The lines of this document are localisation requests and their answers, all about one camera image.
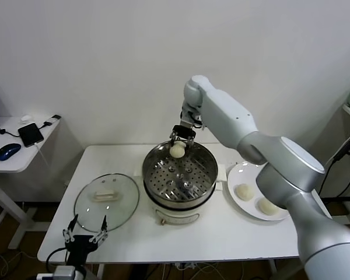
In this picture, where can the white side table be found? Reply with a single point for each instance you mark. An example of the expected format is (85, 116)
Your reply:
(11, 164)

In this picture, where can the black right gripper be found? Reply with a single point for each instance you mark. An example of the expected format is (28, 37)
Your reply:
(183, 132)

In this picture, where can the black table foot bar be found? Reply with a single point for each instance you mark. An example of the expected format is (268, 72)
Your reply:
(338, 199)

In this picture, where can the right robot arm silver white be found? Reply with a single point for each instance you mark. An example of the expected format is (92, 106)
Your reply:
(251, 131)

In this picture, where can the small white earbud case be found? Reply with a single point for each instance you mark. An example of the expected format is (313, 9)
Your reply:
(25, 118)

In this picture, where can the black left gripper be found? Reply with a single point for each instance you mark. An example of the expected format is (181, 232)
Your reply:
(79, 245)

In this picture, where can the black smartphone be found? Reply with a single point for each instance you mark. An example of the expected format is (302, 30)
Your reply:
(30, 135)

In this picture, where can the white electric cooker base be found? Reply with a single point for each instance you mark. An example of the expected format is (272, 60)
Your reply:
(178, 217)

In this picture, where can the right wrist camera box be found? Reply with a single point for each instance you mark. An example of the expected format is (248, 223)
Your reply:
(188, 115)

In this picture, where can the white round plate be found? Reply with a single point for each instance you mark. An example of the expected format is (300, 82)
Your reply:
(245, 210)

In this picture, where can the blue computer mouse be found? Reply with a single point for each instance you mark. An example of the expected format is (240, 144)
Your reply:
(8, 151)

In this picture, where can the white steamed baozi bun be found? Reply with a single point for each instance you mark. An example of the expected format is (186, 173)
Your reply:
(266, 207)
(177, 151)
(244, 192)

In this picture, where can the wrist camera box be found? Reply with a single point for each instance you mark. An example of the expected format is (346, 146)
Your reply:
(63, 272)
(188, 115)

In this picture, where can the white power strip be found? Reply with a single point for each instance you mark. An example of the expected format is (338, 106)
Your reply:
(186, 266)

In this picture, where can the perforated stainless steel steamer pot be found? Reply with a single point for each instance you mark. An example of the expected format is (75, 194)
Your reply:
(205, 164)

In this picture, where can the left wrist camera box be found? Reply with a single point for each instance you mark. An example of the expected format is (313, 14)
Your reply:
(63, 272)

